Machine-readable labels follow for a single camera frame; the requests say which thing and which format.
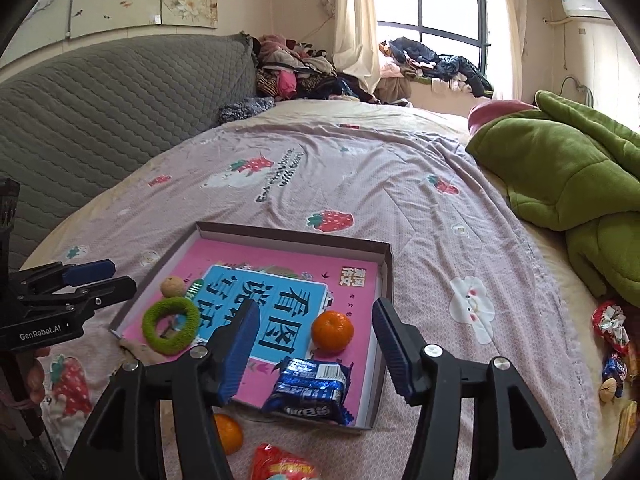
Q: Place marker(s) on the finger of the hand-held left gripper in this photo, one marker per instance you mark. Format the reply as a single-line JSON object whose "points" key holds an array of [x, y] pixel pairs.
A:
{"points": [[110, 290], [90, 271]]}

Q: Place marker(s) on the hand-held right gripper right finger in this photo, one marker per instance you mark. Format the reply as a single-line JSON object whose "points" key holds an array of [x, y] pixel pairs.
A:
{"points": [[397, 350]]}

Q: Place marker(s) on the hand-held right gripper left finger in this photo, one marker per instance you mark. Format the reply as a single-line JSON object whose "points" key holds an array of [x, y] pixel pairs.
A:
{"points": [[240, 350]]}

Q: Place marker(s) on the green fuzzy scrunchie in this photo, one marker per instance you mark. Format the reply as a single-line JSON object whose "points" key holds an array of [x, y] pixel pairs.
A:
{"points": [[151, 327]]}

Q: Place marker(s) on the mandarin orange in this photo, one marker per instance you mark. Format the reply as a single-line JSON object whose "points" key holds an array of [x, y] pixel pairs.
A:
{"points": [[332, 331], [230, 435]]}

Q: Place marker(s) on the blue cookie packet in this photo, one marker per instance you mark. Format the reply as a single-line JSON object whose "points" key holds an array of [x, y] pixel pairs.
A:
{"points": [[310, 386]]}

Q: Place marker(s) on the plastic-wrapped toy egg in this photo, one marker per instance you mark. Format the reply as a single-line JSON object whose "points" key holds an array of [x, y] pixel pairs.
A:
{"points": [[280, 462]]}

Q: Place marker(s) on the pink cardboard box lid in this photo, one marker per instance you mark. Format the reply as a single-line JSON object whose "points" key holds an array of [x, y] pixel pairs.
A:
{"points": [[300, 240]]}

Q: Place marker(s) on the person's left hand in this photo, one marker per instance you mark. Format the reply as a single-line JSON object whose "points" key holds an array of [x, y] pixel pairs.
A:
{"points": [[39, 372]]}

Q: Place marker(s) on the pink and blue book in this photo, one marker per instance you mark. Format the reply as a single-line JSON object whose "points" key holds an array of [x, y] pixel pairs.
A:
{"points": [[240, 260]]}

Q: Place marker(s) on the grey quilted headboard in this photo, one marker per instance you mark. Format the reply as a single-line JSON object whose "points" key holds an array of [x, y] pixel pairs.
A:
{"points": [[100, 125]]}

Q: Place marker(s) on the strawberry printed lilac bedsheet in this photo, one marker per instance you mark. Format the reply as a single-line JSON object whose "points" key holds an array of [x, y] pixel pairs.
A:
{"points": [[400, 185]]}

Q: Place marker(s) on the bed with cream sheet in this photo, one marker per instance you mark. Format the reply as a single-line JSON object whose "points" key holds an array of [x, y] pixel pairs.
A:
{"points": [[565, 280]]}

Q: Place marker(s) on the red silver snack packet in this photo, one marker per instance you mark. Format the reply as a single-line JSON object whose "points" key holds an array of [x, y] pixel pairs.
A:
{"points": [[610, 325]]}

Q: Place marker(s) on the dark patterned cloth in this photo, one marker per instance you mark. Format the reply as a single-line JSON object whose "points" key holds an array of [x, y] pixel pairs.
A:
{"points": [[245, 107]]}

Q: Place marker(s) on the yellow snack packet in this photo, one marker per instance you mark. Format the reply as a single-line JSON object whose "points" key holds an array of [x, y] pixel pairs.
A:
{"points": [[625, 427]]}

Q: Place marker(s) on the green fleece blanket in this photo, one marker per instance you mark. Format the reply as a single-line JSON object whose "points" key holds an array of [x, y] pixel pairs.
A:
{"points": [[560, 170]]}

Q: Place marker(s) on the pink pillow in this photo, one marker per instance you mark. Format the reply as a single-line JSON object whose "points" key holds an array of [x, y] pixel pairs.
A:
{"points": [[495, 112]]}

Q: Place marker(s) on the brown cloth bundle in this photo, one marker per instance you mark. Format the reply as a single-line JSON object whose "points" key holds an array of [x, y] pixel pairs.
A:
{"points": [[395, 91]]}

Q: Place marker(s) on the pile of colourful clothes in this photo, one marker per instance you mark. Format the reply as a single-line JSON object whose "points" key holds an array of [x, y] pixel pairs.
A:
{"points": [[295, 67]]}

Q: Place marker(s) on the pile of dark clothes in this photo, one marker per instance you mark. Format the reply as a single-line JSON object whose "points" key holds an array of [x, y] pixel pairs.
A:
{"points": [[440, 65]]}

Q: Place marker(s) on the cream curtain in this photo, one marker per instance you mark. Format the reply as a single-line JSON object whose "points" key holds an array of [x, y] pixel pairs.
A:
{"points": [[355, 20], [510, 35]]}

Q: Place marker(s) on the white air conditioner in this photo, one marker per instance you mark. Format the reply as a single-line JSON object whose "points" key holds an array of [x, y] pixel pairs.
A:
{"points": [[585, 7]]}

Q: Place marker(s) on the window with dark frame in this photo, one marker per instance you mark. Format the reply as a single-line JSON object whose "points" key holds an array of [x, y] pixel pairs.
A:
{"points": [[450, 0]]}

